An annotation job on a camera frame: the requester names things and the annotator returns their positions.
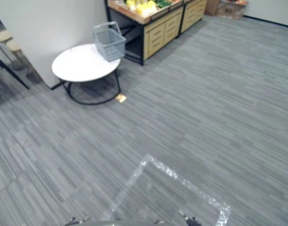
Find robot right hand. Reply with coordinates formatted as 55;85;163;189
154;210;201;226

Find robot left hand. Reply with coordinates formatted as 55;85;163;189
65;215;91;226

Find grey plastic shopping basket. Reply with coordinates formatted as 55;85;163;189
92;21;127;63

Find small tan card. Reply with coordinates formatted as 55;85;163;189
115;93;127;104

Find wooden stool behind glass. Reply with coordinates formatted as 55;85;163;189
0;30;42;83

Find printed cardboard box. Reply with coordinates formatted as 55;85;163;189
216;0;249;21

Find plain brown cardboard box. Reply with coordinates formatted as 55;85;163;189
204;0;221;16

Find pale yellow napa cabbage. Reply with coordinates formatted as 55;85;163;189
126;0;139;11
135;0;158;17

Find green vegetables pile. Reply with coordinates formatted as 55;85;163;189
155;0;174;9

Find round white table, black frame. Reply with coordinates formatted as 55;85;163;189
51;43;122;105

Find black door frame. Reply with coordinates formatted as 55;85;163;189
0;52;30;90

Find wooden produce stand, black frame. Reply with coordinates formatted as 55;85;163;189
180;0;208;34
104;0;185;66

